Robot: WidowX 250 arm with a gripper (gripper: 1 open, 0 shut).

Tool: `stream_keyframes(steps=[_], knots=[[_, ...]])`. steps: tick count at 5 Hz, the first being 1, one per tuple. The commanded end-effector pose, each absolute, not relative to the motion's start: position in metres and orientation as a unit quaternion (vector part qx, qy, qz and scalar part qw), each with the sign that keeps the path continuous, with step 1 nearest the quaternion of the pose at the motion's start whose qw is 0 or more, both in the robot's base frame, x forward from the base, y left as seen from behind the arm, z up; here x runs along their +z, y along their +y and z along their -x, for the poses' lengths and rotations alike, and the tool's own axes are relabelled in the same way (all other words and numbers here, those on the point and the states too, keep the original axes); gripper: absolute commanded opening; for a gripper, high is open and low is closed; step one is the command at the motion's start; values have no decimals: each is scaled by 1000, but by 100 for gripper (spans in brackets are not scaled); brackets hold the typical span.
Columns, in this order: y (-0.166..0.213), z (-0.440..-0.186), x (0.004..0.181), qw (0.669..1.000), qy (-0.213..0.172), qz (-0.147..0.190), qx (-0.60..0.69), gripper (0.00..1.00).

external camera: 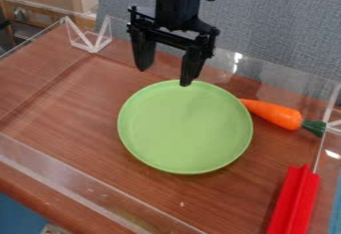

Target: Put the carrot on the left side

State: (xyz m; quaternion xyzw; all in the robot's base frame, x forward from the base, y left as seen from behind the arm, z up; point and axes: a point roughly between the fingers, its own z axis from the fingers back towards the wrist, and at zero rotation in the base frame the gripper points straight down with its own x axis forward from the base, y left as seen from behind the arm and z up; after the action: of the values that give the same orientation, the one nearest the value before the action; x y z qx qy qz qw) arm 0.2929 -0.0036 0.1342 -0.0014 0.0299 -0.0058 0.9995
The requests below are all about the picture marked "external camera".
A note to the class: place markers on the clear acrylic triangle bracket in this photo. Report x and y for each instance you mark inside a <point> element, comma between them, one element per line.
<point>87,40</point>

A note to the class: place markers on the clear acrylic tray wall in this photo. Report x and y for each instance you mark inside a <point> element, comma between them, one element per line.
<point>65,167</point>

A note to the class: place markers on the red plastic bracket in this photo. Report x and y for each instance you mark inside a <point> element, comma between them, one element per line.
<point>295,200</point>

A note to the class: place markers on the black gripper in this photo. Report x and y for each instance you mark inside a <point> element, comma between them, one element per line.
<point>171,24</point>

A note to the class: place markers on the orange toy carrot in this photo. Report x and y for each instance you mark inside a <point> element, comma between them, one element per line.
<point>283,116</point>

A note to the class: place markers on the green round plate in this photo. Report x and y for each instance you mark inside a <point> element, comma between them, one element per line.
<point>184,130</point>

